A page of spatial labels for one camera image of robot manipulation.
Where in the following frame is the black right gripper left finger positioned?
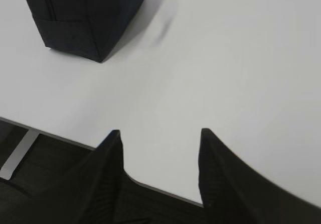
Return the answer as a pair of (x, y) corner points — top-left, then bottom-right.
(58, 130), (124, 223)

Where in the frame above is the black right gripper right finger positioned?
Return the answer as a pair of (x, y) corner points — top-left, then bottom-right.
(198, 128), (320, 223)

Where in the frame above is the dark blue lunch bag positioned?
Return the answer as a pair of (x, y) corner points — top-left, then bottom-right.
(26, 0), (144, 63)

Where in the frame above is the black table frame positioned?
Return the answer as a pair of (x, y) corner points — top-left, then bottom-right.
(1, 130), (39, 180)

